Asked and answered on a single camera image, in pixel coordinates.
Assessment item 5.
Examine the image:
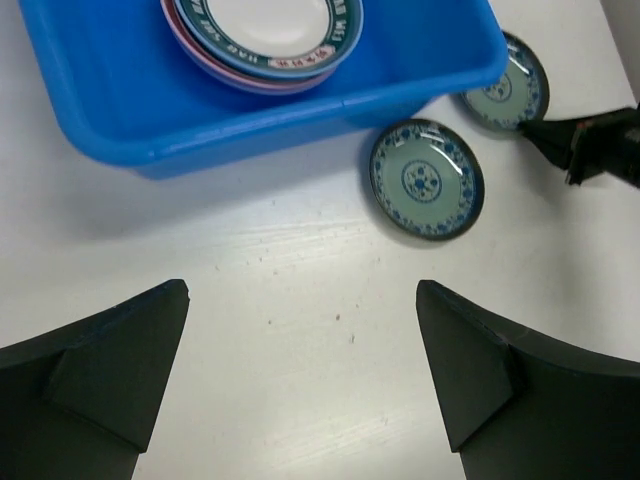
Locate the blue plastic bin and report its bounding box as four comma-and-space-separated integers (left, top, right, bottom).
19, 1, 507, 179

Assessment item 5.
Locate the pink plastic plate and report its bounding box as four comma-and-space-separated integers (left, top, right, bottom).
160, 0, 335, 96

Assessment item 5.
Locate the teal patterned plate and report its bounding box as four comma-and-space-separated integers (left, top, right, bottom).
369, 119, 485, 241
460, 31, 550, 132

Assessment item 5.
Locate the light blue plastic plate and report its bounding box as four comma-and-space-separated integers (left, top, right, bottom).
172, 0, 364, 80

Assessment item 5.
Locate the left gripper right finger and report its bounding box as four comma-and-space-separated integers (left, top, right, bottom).
416, 280, 639, 479

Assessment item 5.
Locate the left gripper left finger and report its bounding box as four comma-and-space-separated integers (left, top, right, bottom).
1, 279, 190, 479

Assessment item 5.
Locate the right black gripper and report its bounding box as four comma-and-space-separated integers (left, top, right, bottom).
518, 107, 639, 189

